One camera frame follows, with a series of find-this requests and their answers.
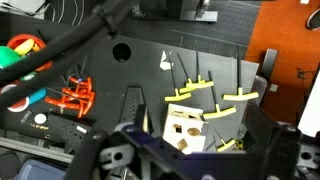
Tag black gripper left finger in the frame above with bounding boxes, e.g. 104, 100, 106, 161
64, 104, 158, 180

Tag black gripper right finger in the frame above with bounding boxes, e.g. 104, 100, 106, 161
246, 104, 303, 180

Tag wooden shape sorter box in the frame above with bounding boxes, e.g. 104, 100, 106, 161
162, 103, 210, 155

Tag black wedge hex key stand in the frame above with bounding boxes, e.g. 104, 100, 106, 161
119, 85, 147, 125

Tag black floor stand base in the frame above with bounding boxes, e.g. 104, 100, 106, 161
131, 0, 219, 24

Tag yellow block on mat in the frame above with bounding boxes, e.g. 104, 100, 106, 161
164, 59, 193, 103

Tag white panel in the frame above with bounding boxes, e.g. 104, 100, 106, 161
297, 64, 320, 138

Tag black flat hex key holder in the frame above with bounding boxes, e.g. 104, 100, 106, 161
18, 111, 98, 148

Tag blue cup with red rim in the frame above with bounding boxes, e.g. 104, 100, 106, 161
0, 83, 48, 113

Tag navy plastic tote lid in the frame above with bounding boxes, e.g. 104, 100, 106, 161
14, 158, 68, 180

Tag orange toy fruit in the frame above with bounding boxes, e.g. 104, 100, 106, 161
31, 42, 43, 54

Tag yellow toy fruit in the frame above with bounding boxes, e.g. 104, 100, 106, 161
13, 38, 36, 56

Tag green toy vegetable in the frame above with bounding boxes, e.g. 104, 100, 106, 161
0, 45, 24, 70

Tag red plastic bowl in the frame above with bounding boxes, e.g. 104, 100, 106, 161
6, 33, 54, 73

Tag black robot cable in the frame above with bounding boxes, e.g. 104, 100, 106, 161
0, 0, 139, 113

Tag aluminium table frame rail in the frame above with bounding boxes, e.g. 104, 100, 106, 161
0, 135, 76, 164

